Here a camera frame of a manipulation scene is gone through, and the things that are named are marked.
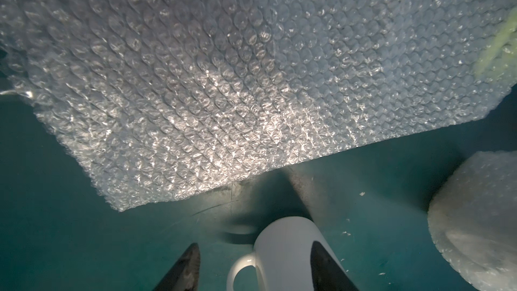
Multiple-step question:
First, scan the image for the white mug red interior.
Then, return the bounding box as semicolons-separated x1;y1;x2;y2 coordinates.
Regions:
226;216;343;290

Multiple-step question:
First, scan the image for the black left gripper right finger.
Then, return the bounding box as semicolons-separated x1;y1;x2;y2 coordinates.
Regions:
310;241;358;291

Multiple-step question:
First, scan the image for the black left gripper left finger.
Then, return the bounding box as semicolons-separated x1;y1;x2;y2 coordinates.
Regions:
153;242;201;291

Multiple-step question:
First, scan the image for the green fork wooden handle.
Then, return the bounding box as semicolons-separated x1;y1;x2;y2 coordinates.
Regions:
474;14;516;79

